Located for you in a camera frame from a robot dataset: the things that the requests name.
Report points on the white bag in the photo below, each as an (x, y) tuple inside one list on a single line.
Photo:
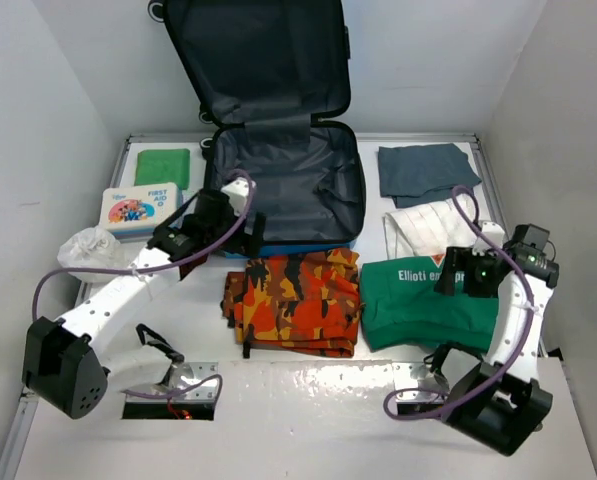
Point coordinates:
[(92, 247)]

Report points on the dark blue open suitcase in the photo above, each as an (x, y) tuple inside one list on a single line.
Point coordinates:
[(273, 78)]

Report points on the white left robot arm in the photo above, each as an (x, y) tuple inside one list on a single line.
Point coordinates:
[(63, 362)]

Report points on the grey blue shirt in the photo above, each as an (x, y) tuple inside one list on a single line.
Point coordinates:
[(417, 175)]

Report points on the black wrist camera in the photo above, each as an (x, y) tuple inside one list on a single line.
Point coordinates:
[(173, 242), (526, 247)]

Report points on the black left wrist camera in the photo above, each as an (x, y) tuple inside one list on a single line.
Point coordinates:
[(173, 242)]

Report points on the orange camouflage garment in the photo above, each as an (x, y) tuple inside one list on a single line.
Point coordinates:
[(305, 302)]

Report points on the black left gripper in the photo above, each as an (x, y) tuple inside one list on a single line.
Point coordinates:
[(253, 240)]

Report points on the green enterprise shirt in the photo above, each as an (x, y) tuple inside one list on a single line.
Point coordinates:
[(400, 307)]

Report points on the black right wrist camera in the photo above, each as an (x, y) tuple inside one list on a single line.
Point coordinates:
[(526, 247)]

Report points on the metal base plate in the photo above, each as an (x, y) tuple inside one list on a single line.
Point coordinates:
[(416, 384), (195, 382)]

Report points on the first aid cartoon box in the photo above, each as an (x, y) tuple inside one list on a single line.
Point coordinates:
[(137, 210)]

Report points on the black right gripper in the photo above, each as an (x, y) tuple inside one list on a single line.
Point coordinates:
[(463, 258)]

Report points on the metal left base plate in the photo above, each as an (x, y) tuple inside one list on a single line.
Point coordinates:
[(195, 382)]

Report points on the white cloth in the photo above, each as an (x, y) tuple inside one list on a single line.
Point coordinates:
[(425, 230)]

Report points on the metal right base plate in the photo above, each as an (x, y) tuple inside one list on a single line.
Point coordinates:
[(416, 384)]

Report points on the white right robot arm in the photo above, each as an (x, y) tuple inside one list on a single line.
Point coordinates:
[(500, 402)]

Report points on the green folded towel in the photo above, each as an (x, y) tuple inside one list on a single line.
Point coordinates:
[(157, 166)]

